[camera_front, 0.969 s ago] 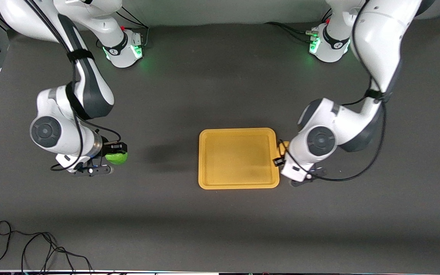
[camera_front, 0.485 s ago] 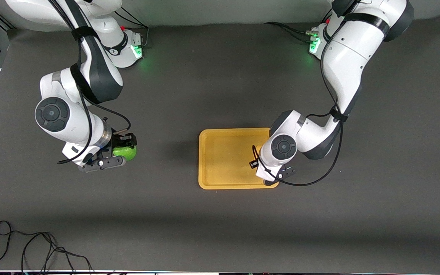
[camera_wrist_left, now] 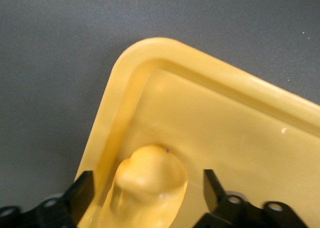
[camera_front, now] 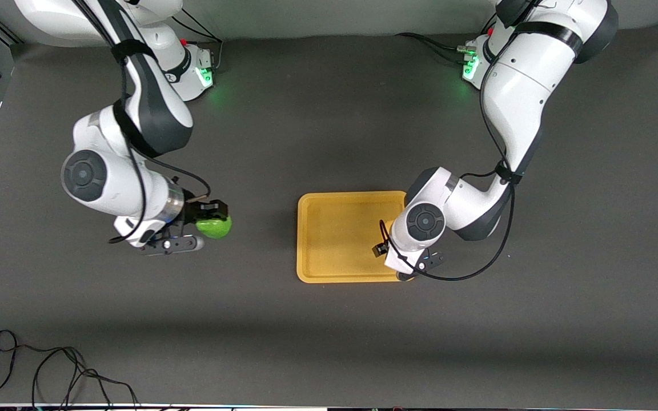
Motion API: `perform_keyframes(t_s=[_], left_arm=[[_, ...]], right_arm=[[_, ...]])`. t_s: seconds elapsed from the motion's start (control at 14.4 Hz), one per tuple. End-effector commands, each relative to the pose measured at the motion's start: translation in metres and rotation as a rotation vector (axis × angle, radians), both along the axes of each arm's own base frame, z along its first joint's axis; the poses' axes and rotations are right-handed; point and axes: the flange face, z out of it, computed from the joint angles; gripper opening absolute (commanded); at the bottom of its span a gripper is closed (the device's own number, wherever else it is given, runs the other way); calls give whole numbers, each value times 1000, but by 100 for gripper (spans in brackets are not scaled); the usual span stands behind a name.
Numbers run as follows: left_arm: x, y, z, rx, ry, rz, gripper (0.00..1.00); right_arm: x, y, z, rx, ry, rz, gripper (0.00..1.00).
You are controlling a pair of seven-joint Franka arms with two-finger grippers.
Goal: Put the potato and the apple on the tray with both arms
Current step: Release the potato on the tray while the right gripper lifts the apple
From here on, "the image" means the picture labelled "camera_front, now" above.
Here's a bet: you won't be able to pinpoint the green apple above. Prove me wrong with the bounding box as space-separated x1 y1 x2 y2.
195 215 233 241

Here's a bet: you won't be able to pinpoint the yellow plastic tray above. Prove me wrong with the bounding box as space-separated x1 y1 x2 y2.
296 191 419 284

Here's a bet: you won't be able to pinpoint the black right arm base cables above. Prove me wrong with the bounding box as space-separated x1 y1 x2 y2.
170 11 224 74

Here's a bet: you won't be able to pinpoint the black left arm base cables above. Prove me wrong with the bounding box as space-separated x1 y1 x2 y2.
395 10 498 65

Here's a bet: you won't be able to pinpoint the thin black loose cable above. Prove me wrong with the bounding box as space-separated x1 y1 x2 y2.
0 329 140 409

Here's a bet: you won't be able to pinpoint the black arm base cables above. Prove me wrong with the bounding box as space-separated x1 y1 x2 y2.
170 11 224 74
395 10 498 65

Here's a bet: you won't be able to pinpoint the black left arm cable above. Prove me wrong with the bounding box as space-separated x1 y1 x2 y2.
378 0 544 282

